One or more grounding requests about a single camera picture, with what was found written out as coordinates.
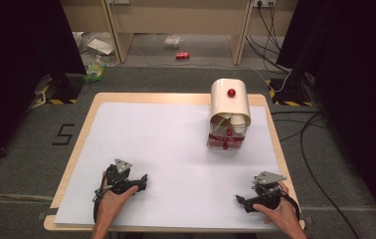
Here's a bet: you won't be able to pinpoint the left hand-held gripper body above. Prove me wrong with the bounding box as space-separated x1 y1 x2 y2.
104 157 134 195

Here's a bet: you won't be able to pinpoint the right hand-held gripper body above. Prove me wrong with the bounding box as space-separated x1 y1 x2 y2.
251 170 287 211

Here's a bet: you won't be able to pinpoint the person's left hand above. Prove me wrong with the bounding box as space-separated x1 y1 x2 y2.
95 170 140 227

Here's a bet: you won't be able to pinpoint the person's right hand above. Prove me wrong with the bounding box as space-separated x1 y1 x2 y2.
252 181 302 233

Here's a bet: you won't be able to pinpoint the white table mat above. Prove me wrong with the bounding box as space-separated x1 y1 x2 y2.
54 102 282 231

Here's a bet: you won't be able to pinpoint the pile of red stick packets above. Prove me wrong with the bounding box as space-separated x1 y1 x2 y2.
208 133 245 149

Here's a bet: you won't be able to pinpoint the white paper cups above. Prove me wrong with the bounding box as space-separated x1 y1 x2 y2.
230 113 248 135

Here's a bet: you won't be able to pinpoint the white storage box red knob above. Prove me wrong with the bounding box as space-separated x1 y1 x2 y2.
206 78 253 151

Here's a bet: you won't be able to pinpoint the black stand base hazard tape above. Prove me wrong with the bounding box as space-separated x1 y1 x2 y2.
32 73 85 106
265 77 314 108

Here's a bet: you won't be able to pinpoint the green bag on floor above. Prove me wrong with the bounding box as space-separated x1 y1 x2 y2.
83 54 107 84

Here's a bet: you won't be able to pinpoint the white flat carton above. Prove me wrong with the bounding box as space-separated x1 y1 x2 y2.
86 36 115 56

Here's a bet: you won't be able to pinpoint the clear plastic bag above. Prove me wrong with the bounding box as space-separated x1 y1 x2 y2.
163 35 184 50

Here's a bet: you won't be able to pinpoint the black curtain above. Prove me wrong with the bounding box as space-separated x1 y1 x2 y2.
276 0 376 230
0 0 88 173

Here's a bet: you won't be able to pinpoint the beige desk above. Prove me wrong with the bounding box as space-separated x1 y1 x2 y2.
60 0 299 67

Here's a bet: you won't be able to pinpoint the left hand-held gripper cable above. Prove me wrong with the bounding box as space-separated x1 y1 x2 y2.
92 172 111 224

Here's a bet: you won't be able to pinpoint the hand-held gripper cable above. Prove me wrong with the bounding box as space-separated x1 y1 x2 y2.
92 172 111 224
281 193 301 222

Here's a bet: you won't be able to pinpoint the right hand-held gripper cable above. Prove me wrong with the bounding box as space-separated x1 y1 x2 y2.
281 193 301 222

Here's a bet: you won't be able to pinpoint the long black floor cable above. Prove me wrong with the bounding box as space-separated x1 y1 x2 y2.
299 111 361 239

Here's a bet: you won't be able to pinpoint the thin black floor cable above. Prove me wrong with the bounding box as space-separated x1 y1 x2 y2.
270 110 329 143

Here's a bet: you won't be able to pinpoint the black cables from wall socket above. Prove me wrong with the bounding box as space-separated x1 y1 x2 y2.
245 0 291 75

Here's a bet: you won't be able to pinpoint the white wall socket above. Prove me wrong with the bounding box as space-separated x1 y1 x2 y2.
252 0 278 8

